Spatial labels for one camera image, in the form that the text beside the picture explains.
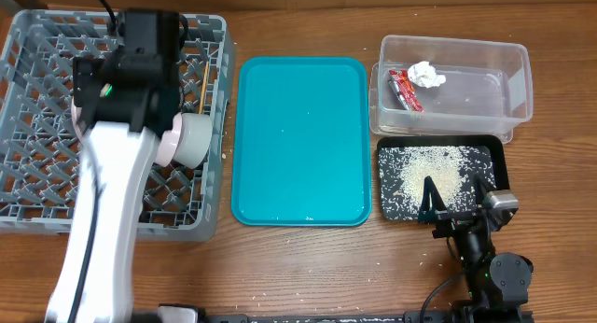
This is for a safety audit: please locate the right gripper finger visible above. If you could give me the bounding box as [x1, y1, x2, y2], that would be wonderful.
[417, 176, 448, 223]
[473, 175, 495, 209]

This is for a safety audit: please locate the red snack wrapper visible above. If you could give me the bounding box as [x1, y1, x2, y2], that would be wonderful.
[388, 69, 424, 112]

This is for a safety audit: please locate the grey-green bowl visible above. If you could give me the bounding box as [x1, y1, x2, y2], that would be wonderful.
[173, 113, 213, 168]

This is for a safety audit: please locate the small pink plate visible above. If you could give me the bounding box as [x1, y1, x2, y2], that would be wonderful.
[155, 113, 183, 167]

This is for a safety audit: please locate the large white plate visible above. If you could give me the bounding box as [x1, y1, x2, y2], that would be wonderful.
[70, 100, 88, 141]

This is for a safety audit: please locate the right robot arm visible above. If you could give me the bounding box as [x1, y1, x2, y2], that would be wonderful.
[418, 176, 534, 322]

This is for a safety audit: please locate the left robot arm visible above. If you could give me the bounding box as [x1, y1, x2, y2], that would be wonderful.
[45, 9, 188, 322]

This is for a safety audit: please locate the black plastic tray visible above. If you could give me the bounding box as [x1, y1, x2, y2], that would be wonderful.
[377, 135, 509, 206]

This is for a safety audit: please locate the pile of rice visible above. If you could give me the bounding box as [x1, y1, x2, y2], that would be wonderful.
[378, 146, 495, 221]

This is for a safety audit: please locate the clear plastic bin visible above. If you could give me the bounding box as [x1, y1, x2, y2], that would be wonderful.
[369, 35, 534, 143]

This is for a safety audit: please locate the crumpled white tissue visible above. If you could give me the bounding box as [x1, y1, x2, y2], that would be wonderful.
[407, 61, 447, 89]

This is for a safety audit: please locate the teal plastic tray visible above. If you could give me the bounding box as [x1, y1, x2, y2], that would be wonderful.
[230, 57, 372, 227]

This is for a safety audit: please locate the grey plastic dish rack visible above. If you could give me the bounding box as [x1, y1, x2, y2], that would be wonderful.
[1, 10, 235, 242]

